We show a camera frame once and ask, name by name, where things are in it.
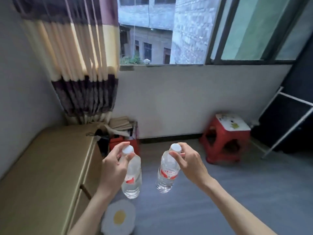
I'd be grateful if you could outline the black bag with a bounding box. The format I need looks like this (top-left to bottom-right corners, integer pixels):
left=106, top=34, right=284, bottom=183
left=95, top=129, right=111, bottom=157

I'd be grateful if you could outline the black board with white frame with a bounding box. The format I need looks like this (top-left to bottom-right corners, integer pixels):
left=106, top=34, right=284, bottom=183
left=251, top=86, right=313, bottom=158

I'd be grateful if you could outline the clear water bottle red label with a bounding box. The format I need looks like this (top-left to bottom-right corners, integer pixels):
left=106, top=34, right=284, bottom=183
left=120, top=145, right=142, bottom=199
left=156, top=143, right=182, bottom=193

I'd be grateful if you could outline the red storage box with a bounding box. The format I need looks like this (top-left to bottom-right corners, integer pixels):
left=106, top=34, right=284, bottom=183
left=109, top=135, right=140, bottom=156

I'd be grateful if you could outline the person's right forearm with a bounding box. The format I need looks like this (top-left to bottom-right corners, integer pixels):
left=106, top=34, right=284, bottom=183
left=198, top=176, right=278, bottom=235

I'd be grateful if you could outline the grey brick building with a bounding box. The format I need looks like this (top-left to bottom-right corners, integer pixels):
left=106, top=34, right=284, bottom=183
left=118, top=0, right=222, bottom=65

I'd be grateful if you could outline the person's right hand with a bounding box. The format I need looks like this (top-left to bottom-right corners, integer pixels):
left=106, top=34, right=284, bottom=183
left=169, top=142, right=212, bottom=189

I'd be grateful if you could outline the striped purple cream curtain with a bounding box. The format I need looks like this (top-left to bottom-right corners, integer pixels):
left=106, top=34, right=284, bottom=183
left=12, top=0, right=121, bottom=125

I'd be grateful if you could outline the person's left forearm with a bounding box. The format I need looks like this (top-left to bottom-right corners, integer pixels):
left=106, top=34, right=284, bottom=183
left=67, top=186, right=123, bottom=235

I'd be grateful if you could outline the dark sliding window frame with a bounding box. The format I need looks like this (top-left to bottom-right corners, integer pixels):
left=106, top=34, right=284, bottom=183
left=205, top=0, right=313, bottom=65

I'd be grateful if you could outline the fried egg shaped mat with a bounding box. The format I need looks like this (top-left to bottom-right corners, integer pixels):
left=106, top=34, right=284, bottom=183
left=101, top=201, right=136, bottom=235

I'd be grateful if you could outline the red plastic stool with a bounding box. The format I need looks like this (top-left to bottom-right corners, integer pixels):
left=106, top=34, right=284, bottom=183
left=199, top=113, right=252, bottom=164

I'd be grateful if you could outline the large brown cardboard box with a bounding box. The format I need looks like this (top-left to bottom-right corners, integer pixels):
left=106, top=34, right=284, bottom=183
left=0, top=122, right=108, bottom=235

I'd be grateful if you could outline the person's left hand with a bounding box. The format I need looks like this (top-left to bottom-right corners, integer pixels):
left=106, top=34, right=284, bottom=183
left=98, top=142, right=135, bottom=196

